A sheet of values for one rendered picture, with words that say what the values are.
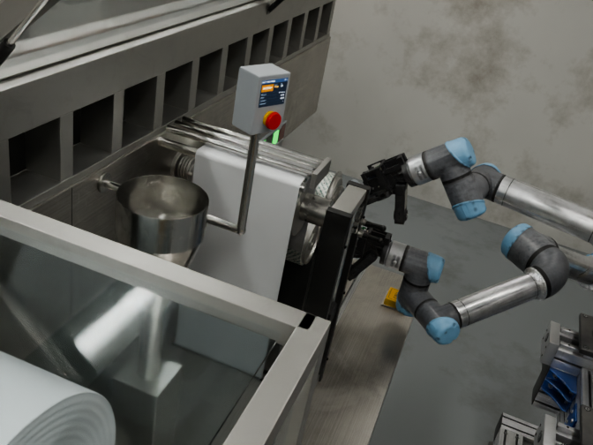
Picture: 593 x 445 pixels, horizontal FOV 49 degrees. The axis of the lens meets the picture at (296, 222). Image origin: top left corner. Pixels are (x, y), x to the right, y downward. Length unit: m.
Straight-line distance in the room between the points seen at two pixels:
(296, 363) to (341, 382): 1.05
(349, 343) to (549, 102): 3.01
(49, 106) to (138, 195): 0.19
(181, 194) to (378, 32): 3.60
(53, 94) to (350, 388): 0.99
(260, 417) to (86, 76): 0.75
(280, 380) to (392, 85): 4.09
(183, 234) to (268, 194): 0.42
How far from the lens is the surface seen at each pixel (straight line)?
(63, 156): 1.18
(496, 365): 3.45
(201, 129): 1.46
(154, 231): 0.96
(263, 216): 1.39
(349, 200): 1.29
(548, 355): 2.36
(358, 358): 1.76
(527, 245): 1.98
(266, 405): 0.58
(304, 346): 0.65
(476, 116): 4.57
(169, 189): 1.08
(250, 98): 1.04
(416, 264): 1.77
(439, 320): 1.73
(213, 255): 1.49
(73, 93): 1.15
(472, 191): 1.61
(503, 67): 4.48
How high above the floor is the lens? 2.01
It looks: 29 degrees down
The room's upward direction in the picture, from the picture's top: 11 degrees clockwise
